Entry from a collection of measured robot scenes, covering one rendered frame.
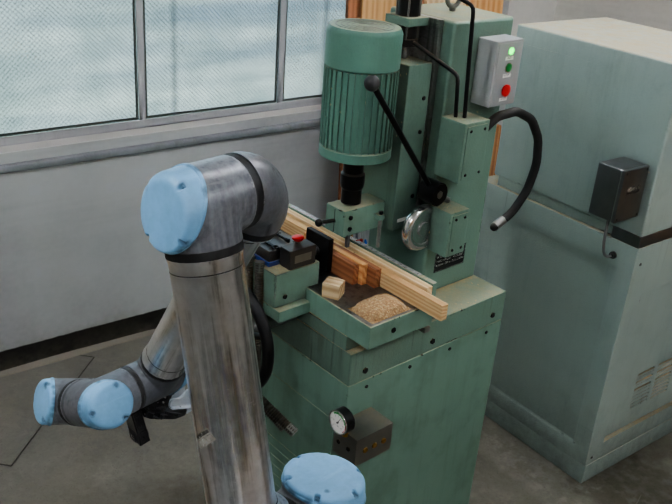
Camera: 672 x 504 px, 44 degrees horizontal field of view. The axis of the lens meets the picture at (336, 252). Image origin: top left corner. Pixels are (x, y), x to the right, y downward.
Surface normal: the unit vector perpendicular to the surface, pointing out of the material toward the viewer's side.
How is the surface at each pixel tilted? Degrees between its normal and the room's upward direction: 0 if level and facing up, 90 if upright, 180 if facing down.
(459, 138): 90
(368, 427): 0
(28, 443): 1
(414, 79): 90
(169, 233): 82
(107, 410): 65
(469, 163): 90
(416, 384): 90
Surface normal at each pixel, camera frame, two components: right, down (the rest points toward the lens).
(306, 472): 0.12, -0.93
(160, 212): -0.66, 0.15
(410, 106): 0.65, 0.37
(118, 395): 0.66, -0.06
